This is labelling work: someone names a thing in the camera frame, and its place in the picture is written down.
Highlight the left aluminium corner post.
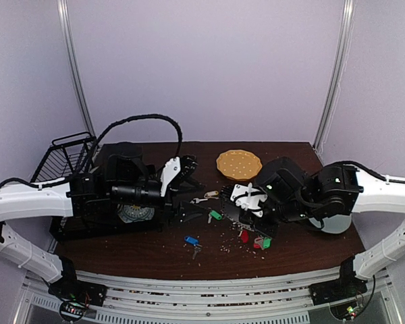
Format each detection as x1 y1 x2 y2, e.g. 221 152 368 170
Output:
57 0 95 135

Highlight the red tag key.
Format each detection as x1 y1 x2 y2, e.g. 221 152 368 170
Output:
238 229 249 244

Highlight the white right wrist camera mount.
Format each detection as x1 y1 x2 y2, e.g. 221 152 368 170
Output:
229 183 268 217

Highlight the blue tag key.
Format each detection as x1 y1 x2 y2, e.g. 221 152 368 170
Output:
184 236 202 260

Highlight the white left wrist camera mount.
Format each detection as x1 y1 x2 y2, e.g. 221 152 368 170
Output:
160 157 181 197

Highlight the yellow polka dot plate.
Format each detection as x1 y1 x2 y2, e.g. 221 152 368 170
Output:
216 149 263 181

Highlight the black wire dish rack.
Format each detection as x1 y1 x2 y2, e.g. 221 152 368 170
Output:
30 131 97 182

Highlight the green tag key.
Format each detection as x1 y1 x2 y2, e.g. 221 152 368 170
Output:
254 237 271 250
207 210 223 223

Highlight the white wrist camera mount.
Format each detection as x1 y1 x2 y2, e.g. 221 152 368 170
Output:
160 157 181 197
229 183 268 217

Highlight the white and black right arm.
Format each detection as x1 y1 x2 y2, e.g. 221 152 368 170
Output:
220 157 405 298

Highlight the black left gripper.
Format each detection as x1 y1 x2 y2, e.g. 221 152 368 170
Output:
109 179 211 227

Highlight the teal floral plate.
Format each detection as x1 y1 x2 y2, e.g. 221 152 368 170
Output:
305 215 352 235

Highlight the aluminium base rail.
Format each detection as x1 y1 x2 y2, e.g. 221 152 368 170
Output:
20 266 392 324

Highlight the patterned plate in stand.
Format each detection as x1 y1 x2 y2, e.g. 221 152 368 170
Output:
117 205 155 223

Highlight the yellow tag key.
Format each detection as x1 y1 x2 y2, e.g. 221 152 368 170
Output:
190 190 219 204

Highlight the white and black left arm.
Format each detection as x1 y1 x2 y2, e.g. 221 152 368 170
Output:
0 142 203 300

